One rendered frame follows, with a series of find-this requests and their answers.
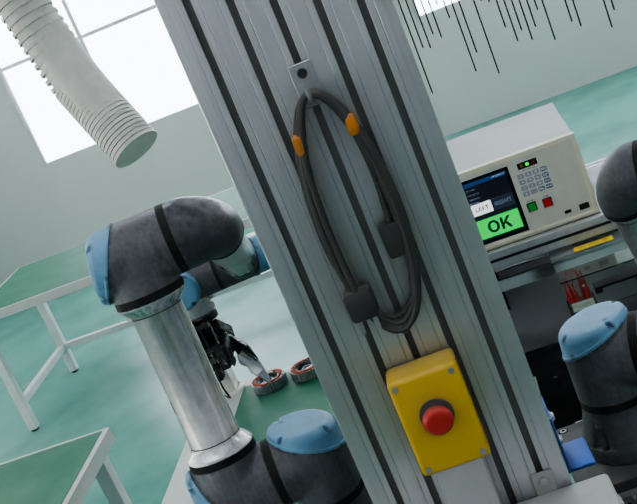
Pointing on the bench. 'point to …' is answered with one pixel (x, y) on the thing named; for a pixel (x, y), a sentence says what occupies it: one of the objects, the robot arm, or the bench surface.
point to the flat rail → (526, 277)
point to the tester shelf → (521, 249)
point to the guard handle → (617, 279)
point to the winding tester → (566, 162)
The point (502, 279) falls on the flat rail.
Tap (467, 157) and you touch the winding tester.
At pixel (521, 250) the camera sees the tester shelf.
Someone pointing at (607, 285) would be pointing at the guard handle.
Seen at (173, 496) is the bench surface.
